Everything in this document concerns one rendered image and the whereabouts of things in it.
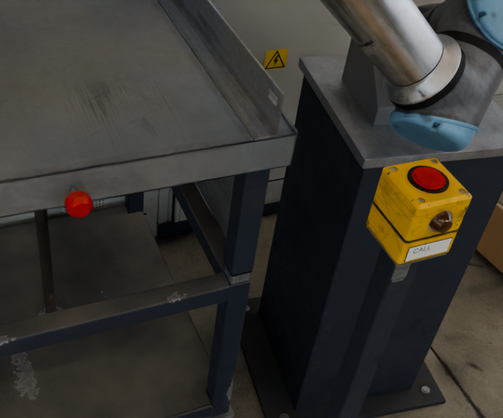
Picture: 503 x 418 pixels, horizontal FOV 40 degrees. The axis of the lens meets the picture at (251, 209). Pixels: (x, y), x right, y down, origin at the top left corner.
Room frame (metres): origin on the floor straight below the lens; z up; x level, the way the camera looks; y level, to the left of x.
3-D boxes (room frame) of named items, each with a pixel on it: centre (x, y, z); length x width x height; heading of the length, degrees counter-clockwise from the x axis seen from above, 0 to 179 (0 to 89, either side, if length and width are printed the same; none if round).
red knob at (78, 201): (0.63, 0.21, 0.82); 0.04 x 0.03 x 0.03; 29
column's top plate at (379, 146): (1.10, -0.25, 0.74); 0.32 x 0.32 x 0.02; 22
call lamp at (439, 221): (0.63, -0.22, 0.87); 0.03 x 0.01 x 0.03; 119
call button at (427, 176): (0.67, -0.20, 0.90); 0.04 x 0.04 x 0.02
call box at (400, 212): (0.67, -0.20, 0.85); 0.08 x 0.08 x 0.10; 29
